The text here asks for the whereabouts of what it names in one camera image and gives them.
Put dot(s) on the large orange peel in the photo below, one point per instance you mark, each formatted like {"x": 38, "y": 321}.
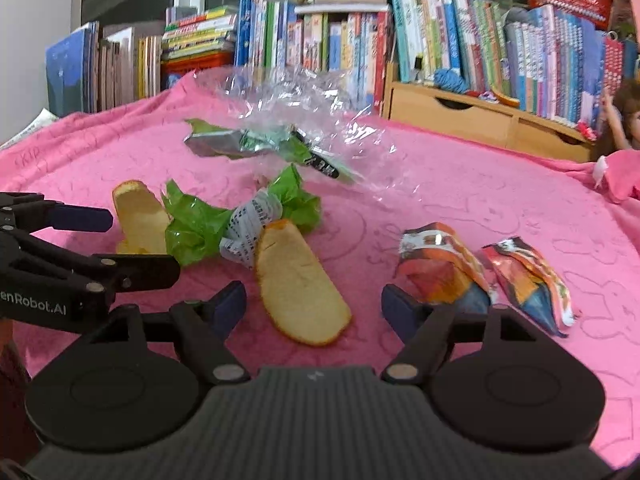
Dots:
{"x": 300, "y": 285}

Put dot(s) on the row of upright shelf books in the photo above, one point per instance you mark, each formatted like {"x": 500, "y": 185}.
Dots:
{"x": 450, "y": 35}

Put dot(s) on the clear plastic bag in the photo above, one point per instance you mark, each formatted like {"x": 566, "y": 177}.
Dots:
{"x": 310, "y": 105}

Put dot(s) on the small orange peel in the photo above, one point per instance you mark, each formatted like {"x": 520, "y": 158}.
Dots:
{"x": 142, "y": 220}

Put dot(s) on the green wrapper with white label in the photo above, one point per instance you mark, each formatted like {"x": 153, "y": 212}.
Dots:
{"x": 200, "y": 225}

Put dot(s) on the white printed paper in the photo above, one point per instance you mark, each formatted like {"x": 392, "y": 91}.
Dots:
{"x": 25, "y": 127}

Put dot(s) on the doll with brown hair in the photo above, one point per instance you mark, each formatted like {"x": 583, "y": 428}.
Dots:
{"x": 622, "y": 125}

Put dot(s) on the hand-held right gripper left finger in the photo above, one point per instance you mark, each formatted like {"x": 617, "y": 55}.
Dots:
{"x": 227, "y": 305}

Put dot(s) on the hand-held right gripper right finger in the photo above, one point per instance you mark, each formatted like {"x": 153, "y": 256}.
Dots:
{"x": 402, "y": 307}

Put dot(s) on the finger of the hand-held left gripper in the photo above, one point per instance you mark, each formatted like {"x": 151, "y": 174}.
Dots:
{"x": 150, "y": 272}
{"x": 80, "y": 219}

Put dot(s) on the blue yarn ball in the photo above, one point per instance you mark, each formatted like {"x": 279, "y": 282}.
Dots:
{"x": 450, "y": 80}

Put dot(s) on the row of large picture books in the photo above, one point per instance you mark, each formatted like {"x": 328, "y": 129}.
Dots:
{"x": 100, "y": 70}

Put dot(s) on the green silver packet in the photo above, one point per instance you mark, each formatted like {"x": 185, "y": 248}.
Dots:
{"x": 220, "y": 142}

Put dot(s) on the pink rabbit print towel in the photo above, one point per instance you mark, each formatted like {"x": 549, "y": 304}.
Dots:
{"x": 450, "y": 185}

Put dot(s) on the orange snack wrapper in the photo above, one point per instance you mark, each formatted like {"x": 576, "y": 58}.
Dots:
{"x": 530, "y": 280}
{"x": 440, "y": 265}

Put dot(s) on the wooden drawer organizer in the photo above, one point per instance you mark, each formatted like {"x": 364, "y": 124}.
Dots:
{"x": 475, "y": 115}

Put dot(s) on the stack of flat-lying books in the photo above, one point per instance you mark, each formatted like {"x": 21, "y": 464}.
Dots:
{"x": 200, "y": 35}

